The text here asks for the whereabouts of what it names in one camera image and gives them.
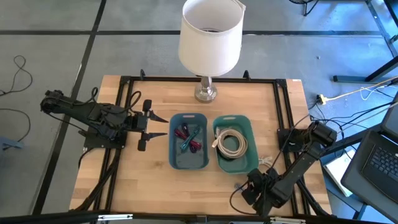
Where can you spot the teal green plastic bin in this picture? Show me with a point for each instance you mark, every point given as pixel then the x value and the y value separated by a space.
pixel 239 165

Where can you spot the black rig crossbar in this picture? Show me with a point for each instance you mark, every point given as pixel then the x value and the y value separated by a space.
pixel 46 217

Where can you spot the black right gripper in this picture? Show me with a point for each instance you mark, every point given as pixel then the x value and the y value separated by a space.
pixel 258 186

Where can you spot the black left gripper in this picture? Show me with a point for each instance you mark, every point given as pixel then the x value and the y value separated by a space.
pixel 142 124

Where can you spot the black operator desk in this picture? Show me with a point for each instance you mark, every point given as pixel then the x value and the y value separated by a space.
pixel 351 141

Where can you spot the black office desk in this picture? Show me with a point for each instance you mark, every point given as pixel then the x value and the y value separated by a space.
pixel 351 78

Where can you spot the silver bracket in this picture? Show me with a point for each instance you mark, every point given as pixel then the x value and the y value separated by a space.
pixel 287 221
pixel 115 216

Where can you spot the black operator laptop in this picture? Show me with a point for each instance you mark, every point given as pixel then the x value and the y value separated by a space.
pixel 373 168

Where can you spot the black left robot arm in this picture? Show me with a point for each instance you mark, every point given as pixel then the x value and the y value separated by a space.
pixel 87 113

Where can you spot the black operator monitor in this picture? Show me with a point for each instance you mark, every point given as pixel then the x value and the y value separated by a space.
pixel 390 118

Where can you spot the blue plastic bin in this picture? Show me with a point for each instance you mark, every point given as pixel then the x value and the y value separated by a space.
pixel 188 161

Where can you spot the white shade silver table lamp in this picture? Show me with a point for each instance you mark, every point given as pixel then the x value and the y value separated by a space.
pixel 211 46

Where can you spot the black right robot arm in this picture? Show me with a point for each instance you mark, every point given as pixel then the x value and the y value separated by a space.
pixel 304 158

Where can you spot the white flat box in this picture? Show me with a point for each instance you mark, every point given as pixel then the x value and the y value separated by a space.
pixel 339 171

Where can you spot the blue floor object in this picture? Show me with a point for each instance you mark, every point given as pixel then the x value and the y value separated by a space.
pixel 11 143

